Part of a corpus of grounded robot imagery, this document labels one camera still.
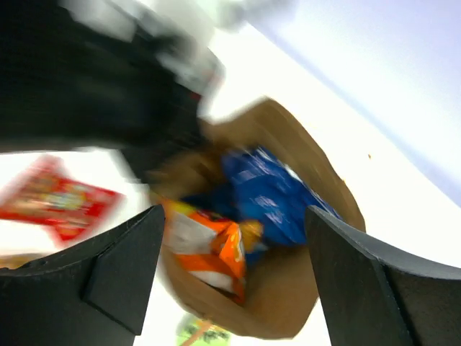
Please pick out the blue Doritos chip bag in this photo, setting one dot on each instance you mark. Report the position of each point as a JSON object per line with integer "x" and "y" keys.
{"x": 260, "y": 187}

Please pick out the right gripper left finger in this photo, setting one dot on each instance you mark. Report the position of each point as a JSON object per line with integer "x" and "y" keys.
{"x": 93, "y": 293}

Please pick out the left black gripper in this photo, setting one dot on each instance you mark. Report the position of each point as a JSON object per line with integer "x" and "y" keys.
{"x": 65, "y": 84}

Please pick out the red snack packet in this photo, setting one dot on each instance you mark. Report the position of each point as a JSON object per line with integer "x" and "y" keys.
{"x": 45, "y": 195}

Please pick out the light green snack packet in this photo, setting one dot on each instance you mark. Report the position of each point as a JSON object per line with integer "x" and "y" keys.
{"x": 198, "y": 332}

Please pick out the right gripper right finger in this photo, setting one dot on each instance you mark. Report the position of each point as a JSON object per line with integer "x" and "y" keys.
{"x": 373, "y": 293}

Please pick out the green paper bag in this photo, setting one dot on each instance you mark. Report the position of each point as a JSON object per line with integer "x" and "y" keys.
{"x": 281, "y": 290}

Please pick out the orange candy packet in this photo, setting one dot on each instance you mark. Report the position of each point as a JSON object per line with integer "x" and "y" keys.
{"x": 212, "y": 240}

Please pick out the yellow mango candy bag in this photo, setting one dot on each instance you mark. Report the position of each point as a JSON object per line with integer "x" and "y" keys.
{"x": 15, "y": 261}

